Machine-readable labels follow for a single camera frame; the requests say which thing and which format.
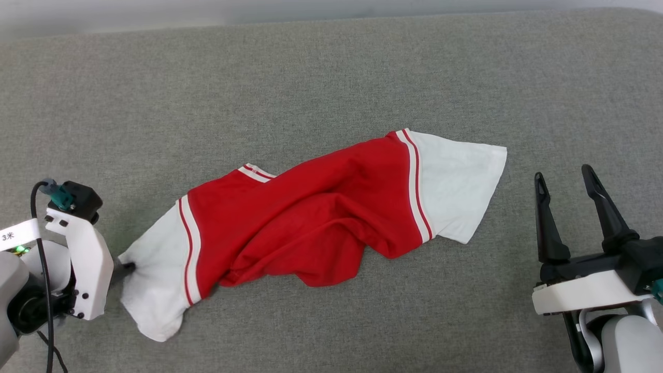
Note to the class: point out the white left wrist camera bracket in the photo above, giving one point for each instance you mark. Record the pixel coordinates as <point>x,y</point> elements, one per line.
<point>88,264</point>

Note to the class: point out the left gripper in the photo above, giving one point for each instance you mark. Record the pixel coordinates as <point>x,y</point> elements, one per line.
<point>31,311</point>

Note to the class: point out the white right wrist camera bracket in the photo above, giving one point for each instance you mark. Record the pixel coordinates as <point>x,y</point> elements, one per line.
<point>585,294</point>

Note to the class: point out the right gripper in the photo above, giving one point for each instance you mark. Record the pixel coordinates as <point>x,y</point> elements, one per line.
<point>642,259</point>

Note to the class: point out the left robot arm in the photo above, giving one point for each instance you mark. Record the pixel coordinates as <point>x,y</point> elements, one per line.
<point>8,300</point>

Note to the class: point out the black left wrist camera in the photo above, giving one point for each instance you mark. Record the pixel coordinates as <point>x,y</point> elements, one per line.
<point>83,199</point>

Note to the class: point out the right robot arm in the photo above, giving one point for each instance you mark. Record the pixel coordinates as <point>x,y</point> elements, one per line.
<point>632,347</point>

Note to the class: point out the red and white shirt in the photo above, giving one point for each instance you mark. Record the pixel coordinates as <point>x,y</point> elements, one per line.
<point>311,217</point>

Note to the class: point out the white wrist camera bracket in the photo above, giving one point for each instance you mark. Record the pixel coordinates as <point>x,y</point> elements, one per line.
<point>585,294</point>
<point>88,264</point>

